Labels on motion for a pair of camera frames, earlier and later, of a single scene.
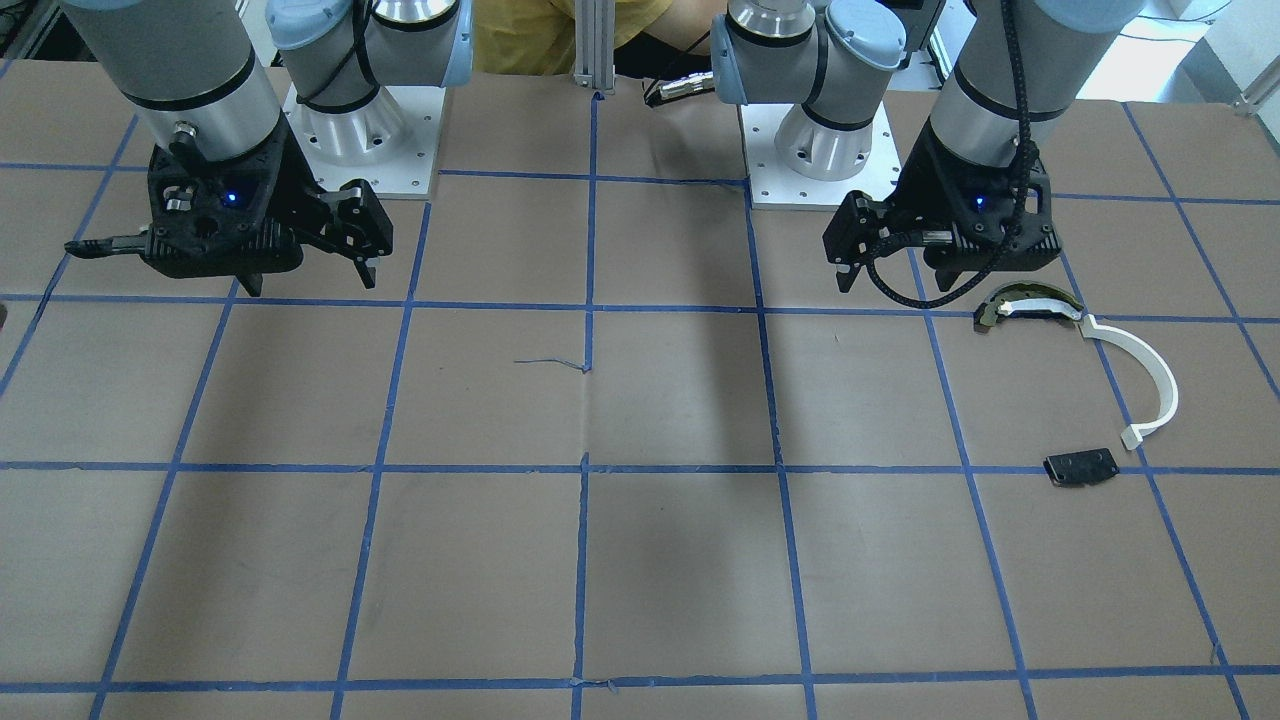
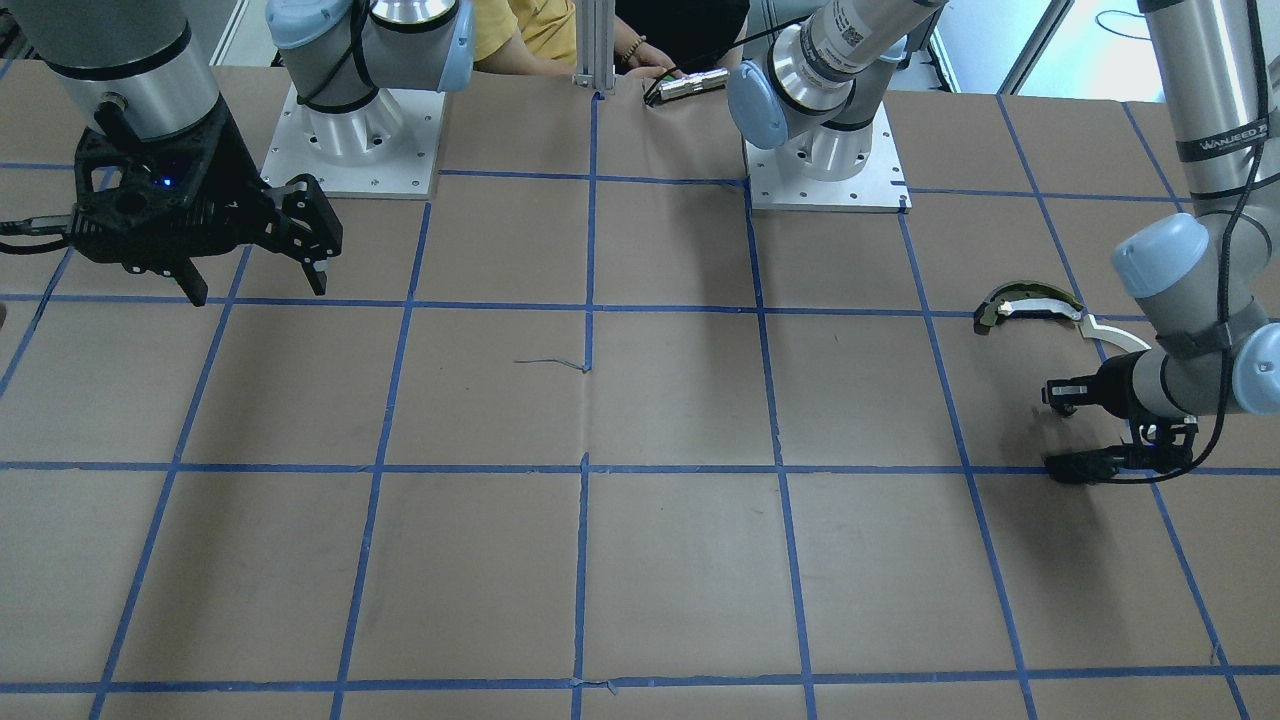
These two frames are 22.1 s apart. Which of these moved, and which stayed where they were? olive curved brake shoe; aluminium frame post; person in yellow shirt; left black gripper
Moved: left black gripper
Stayed: person in yellow shirt; aluminium frame post; olive curved brake shoe
